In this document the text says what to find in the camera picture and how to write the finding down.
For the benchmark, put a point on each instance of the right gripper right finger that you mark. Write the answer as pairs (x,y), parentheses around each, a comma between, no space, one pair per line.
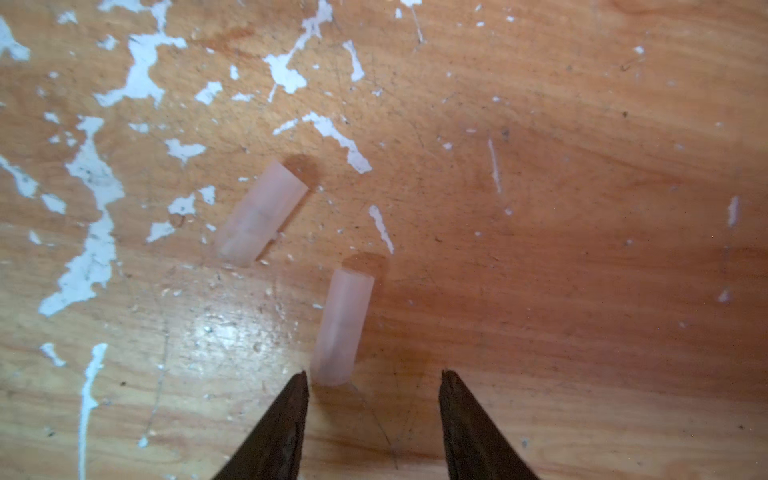
(474,446)

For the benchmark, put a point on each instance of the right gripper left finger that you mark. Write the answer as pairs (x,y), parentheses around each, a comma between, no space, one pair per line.
(273,448)

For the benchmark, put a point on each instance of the translucent pen cap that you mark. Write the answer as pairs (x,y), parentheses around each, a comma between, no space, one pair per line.
(341,327)
(256,219)

